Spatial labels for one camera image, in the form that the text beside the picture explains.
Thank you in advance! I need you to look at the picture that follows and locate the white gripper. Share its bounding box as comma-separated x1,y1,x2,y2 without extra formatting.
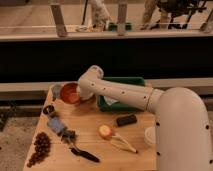
77,86,94,101

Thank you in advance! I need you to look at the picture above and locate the orange bowl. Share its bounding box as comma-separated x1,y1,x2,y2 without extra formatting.
60,83,80,104

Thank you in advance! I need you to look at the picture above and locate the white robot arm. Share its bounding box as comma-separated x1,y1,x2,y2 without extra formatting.
78,65,213,171

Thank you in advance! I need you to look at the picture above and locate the green plastic bin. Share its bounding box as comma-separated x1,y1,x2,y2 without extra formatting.
97,77,145,112

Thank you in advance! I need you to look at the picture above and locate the white cloth in bin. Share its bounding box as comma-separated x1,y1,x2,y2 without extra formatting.
104,96,118,106

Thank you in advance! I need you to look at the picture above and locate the small grey-blue cup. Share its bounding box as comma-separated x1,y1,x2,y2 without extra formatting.
51,84,62,101

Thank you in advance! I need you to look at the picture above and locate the small dark round jar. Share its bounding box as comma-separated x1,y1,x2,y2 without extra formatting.
43,105,56,117

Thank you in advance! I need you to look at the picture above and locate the yellow toy apple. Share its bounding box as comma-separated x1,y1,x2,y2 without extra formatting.
98,125,113,139

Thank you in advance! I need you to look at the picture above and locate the black rectangular block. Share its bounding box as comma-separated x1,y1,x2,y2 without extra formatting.
116,115,137,127

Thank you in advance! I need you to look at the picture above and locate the pale wooden spoon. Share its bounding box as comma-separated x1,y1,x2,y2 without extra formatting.
110,134,137,153

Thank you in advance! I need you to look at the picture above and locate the green box in background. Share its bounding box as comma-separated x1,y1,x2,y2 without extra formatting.
107,22,132,31

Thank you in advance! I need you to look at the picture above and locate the bunch of brown grapes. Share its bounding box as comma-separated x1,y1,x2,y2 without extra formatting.
27,132,51,167

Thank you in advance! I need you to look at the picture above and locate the white cup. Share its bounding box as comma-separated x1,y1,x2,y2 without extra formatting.
144,127,156,147

